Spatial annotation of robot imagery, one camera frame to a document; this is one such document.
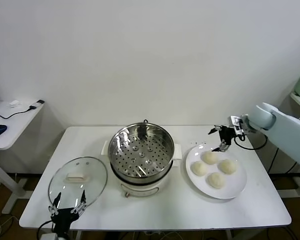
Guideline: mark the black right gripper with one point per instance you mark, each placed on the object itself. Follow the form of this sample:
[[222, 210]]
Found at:
[[226, 135]]

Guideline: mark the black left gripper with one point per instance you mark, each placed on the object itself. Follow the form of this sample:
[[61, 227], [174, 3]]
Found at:
[[62, 216]]

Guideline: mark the white steamed baozi bun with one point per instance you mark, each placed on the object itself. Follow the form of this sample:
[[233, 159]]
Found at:
[[227, 166], [210, 157], [199, 168], [215, 180]]

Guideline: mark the round glass pot lid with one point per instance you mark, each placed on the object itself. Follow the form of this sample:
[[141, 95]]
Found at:
[[77, 177]]

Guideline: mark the light blue right robot arm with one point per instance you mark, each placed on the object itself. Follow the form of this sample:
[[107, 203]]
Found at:
[[285, 130]]

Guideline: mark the stainless steel steamer basket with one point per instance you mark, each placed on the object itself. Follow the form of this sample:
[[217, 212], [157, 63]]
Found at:
[[142, 152]]

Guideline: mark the round white plate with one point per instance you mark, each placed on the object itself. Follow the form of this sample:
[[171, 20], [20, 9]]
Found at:
[[230, 187]]

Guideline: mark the white electric cooker pot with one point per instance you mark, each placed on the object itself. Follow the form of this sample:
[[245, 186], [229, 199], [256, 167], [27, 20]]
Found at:
[[140, 190]]

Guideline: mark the white side desk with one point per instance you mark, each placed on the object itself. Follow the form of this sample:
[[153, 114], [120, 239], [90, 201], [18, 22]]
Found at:
[[15, 130]]

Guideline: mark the small white desk object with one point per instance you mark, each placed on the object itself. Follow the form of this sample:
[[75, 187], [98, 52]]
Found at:
[[14, 103]]

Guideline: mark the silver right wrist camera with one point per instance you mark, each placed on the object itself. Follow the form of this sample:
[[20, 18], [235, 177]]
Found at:
[[236, 123]]

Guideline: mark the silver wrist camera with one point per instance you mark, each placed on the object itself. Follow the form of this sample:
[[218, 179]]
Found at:
[[49, 237], [236, 123]]

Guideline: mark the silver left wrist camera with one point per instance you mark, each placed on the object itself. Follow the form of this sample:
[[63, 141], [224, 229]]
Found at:
[[49, 237]]

